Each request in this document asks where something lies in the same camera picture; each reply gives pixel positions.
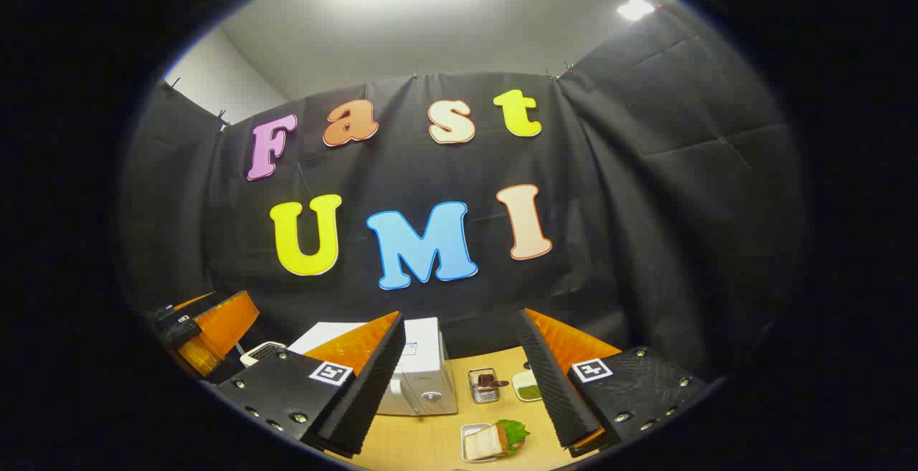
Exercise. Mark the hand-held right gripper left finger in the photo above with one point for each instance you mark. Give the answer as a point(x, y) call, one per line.
point(369, 392)

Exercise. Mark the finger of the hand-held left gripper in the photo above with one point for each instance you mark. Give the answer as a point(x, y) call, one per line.
point(231, 324)
point(208, 312)

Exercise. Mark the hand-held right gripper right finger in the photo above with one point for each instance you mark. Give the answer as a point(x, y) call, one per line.
point(549, 385)

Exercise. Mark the white microwave oven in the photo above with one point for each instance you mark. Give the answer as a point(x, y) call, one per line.
point(423, 363)

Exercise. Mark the sandwich with lettuce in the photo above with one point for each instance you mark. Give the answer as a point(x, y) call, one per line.
point(495, 439)

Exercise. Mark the white divided bean dish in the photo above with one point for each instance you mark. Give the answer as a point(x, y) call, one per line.
point(529, 388)

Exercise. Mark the white toaster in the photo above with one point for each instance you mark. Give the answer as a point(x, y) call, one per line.
point(262, 353)

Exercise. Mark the brown wooden spoon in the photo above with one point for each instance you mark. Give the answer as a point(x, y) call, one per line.
point(493, 383)

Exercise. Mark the white rectangular tray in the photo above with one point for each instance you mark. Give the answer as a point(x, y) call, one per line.
point(466, 434)

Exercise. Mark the black backdrop cloth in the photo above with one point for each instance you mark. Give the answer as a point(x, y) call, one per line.
point(645, 206)

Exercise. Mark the small ceiling light panel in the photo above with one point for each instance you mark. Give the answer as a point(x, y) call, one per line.
point(635, 8)

